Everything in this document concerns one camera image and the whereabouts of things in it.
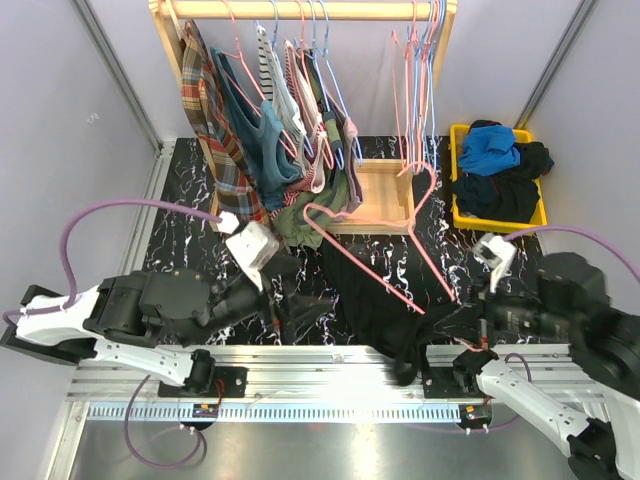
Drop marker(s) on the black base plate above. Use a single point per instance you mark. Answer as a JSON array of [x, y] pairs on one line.
[[448, 383], [230, 380]]

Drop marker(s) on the dark clothes pile in bin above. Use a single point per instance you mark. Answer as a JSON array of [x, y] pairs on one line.
[[509, 196]]

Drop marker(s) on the black garment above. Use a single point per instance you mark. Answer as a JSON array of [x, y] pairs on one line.
[[362, 311]]

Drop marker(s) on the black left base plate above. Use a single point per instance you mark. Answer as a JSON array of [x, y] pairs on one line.
[[230, 380]]

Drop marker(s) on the blue tank top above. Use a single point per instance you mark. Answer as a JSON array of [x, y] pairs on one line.
[[488, 150]]

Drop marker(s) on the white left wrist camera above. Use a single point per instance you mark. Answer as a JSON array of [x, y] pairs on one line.
[[252, 248]]

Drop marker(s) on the green hanging garment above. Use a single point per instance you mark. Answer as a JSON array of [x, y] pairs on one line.
[[301, 223]]

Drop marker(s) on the striped hanging garment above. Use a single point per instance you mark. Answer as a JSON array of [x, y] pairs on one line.
[[273, 86]]

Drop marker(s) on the teal hanging tank top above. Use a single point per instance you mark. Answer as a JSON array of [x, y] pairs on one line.
[[261, 133]]

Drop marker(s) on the pink hanging garment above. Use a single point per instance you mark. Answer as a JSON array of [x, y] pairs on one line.
[[329, 130]]

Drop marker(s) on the yellow plastic bin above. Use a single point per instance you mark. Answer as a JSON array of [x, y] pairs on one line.
[[461, 220]]

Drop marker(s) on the wooden clothes rack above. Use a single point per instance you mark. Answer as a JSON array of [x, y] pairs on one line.
[[389, 206]]

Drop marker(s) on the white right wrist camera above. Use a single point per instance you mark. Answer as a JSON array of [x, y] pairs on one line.
[[498, 254]]

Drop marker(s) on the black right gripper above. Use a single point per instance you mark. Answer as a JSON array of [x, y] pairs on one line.
[[463, 323]]

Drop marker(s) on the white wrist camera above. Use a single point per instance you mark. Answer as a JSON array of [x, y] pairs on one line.
[[252, 248], [498, 254]]

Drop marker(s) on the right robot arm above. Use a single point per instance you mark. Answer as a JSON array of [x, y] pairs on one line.
[[563, 359]]

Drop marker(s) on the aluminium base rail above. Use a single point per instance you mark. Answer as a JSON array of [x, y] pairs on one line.
[[315, 384]]

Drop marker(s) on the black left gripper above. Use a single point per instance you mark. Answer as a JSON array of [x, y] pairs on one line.
[[303, 309]]

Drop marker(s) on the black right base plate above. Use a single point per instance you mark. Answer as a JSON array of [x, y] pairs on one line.
[[448, 383]]

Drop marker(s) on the plaid hanging shirt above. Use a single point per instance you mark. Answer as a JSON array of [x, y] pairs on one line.
[[204, 105]]

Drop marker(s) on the empty hangers bunch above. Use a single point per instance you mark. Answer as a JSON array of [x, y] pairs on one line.
[[431, 34]]

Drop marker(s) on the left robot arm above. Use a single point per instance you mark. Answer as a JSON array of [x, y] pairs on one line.
[[156, 323]]

